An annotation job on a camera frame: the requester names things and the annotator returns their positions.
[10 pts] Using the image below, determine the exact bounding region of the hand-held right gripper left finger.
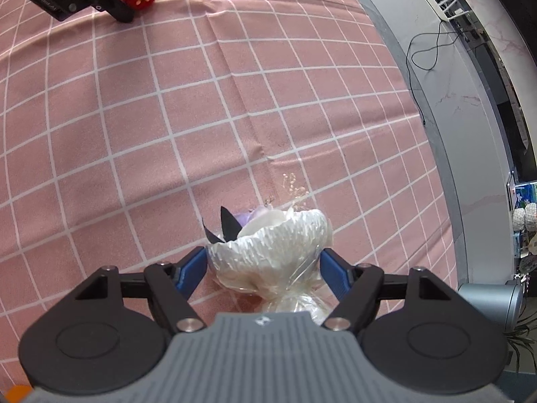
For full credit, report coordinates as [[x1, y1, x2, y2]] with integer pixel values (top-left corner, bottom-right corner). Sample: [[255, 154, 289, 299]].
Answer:
[[76, 245, 209, 333]]

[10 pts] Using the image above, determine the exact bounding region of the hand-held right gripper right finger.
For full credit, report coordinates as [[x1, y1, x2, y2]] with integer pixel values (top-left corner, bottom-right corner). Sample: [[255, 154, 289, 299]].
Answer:
[[319, 247, 456, 332]]

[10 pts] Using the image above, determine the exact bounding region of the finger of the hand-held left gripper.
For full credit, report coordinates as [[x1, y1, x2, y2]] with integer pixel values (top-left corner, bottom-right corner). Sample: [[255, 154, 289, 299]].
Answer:
[[90, 0, 136, 25]]

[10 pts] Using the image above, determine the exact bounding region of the white flower bouquet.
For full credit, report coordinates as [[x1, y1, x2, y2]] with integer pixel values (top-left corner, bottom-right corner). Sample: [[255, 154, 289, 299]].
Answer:
[[201, 170, 335, 326]]

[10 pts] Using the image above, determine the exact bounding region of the orange cardboard box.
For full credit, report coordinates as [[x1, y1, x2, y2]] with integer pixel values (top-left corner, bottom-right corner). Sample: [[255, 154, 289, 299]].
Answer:
[[0, 385, 31, 403]]

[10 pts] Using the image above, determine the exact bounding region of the pink checked tablecloth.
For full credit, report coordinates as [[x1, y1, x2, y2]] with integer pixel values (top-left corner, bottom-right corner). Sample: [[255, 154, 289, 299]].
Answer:
[[0, 0, 459, 392]]

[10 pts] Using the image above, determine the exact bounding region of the grey trash can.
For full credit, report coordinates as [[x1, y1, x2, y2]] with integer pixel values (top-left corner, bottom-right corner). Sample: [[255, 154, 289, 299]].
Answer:
[[457, 281, 526, 333]]

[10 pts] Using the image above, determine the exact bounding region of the white marble media console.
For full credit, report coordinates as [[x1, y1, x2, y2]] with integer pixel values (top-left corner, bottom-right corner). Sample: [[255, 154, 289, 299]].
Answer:
[[335, 0, 537, 287]]

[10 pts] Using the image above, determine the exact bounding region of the long-leaf potted plant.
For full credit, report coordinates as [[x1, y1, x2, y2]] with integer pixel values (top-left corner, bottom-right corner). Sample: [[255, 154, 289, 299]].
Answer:
[[502, 314, 537, 373]]

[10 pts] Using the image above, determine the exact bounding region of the white router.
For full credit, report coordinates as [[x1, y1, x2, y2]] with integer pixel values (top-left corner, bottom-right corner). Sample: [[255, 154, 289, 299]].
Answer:
[[430, 0, 469, 20]]

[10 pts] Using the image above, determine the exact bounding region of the black cable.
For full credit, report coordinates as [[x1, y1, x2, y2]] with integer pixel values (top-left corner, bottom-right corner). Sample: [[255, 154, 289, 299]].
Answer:
[[408, 20, 459, 71], [408, 65, 426, 126]]

